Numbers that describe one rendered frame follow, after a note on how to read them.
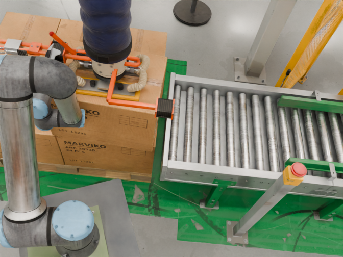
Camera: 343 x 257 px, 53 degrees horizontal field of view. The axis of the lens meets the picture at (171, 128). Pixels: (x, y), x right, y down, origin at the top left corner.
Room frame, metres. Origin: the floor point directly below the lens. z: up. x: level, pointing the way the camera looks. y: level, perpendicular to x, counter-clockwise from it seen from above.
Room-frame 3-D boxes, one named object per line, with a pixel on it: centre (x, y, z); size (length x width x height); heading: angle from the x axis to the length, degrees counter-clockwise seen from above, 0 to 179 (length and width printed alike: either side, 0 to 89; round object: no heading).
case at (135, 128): (1.16, 0.39, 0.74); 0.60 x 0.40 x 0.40; 92
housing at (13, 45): (1.11, 0.83, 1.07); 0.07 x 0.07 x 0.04; 5
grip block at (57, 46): (1.13, 0.62, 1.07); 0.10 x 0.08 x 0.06; 5
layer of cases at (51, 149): (1.44, 0.72, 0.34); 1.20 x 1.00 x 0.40; 96
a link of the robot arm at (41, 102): (0.82, 0.60, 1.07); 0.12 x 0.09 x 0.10; 5
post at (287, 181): (0.77, -0.59, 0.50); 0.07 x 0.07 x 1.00; 6
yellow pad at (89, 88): (1.05, 0.36, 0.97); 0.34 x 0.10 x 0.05; 95
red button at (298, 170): (0.77, -0.59, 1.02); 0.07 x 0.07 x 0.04
